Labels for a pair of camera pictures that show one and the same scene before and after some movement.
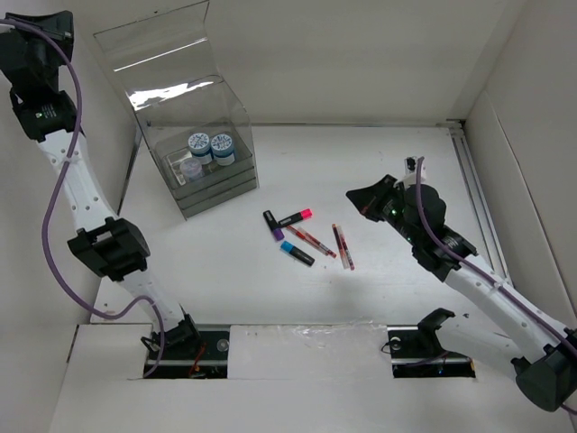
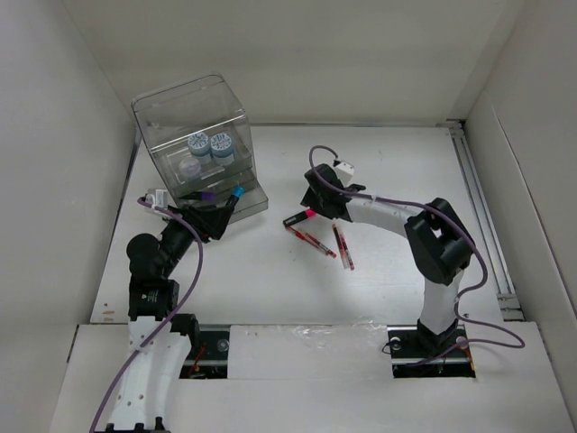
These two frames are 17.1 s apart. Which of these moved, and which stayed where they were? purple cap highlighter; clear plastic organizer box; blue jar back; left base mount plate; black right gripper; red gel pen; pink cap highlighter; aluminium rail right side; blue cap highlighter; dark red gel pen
Moved: purple cap highlighter; black right gripper; blue cap highlighter; clear plastic organizer box
Stayed: dark red gel pen; red gel pen; left base mount plate; blue jar back; pink cap highlighter; aluminium rail right side
